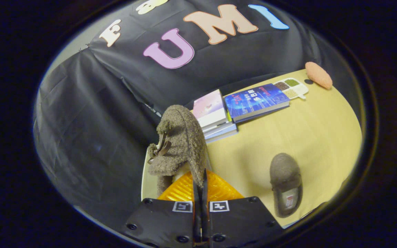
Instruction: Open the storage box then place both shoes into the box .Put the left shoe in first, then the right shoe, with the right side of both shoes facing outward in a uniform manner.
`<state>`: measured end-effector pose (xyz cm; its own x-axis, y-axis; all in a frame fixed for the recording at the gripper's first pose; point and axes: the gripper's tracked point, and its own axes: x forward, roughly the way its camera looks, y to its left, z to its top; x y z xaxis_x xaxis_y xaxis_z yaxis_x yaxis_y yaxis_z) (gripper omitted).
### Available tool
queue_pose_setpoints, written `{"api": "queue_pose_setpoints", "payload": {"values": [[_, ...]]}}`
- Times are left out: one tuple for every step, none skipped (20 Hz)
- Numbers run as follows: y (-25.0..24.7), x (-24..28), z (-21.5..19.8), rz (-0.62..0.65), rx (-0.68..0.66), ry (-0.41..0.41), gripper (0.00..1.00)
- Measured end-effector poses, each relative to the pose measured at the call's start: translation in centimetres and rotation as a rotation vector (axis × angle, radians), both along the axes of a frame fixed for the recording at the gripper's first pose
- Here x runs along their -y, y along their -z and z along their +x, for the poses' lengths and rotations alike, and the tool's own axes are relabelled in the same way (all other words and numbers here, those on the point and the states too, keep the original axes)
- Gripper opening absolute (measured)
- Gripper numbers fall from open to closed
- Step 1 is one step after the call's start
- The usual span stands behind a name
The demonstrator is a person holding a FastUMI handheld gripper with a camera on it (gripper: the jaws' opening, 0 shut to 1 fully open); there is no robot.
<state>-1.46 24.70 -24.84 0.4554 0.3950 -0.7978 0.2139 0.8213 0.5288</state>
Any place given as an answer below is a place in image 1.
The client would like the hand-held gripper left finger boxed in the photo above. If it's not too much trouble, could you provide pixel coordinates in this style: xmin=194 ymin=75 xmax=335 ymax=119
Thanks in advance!
xmin=122 ymin=171 xmax=199 ymax=248

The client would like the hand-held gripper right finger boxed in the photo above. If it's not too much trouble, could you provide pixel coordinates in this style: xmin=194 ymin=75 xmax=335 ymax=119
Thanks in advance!
xmin=201 ymin=168 xmax=284 ymax=248

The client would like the brown fuzzy shoe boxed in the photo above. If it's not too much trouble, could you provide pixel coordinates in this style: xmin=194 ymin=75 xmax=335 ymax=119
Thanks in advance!
xmin=146 ymin=105 xmax=208 ymax=196
xmin=269 ymin=153 xmax=303 ymax=218

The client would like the pale blue book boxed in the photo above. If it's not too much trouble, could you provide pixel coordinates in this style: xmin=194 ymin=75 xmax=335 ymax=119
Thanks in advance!
xmin=205 ymin=125 xmax=239 ymax=144

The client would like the white book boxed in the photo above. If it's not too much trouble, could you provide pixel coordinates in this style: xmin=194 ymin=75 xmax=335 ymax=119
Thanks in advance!
xmin=201 ymin=119 xmax=237 ymax=135

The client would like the pink book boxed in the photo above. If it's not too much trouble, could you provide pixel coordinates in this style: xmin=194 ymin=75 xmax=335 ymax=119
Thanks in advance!
xmin=191 ymin=89 xmax=229 ymax=130

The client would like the black backdrop cloth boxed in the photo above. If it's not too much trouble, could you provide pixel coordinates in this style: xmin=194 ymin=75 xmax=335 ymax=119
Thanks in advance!
xmin=33 ymin=0 xmax=357 ymax=228

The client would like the white divided grain tray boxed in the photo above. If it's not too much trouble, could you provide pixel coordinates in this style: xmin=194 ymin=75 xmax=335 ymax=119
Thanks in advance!
xmin=274 ymin=77 xmax=309 ymax=100

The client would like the orange oval sponge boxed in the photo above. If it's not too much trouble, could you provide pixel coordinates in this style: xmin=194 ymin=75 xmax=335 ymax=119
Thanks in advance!
xmin=305 ymin=61 xmax=333 ymax=90

